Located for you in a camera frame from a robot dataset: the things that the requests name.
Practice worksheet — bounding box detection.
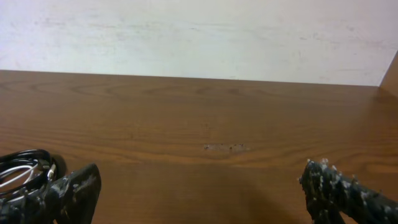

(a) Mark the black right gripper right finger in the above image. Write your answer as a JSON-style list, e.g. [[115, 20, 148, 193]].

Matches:
[[298, 159, 397, 224]]

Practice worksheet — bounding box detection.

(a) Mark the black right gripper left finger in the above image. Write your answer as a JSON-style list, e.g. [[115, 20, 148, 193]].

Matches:
[[1, 164, 101, 224]]

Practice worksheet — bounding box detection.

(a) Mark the thin black USB cable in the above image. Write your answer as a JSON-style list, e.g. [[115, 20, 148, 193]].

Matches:
[[0, 149, 67, 200]]

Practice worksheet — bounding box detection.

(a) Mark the cardboard side panel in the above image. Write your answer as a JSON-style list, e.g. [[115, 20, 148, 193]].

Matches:
[[379, 52, 398, 98]]

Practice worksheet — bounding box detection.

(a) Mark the white USB cable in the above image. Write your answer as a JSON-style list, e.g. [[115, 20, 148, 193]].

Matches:
[[0, 163, 57, 203]]

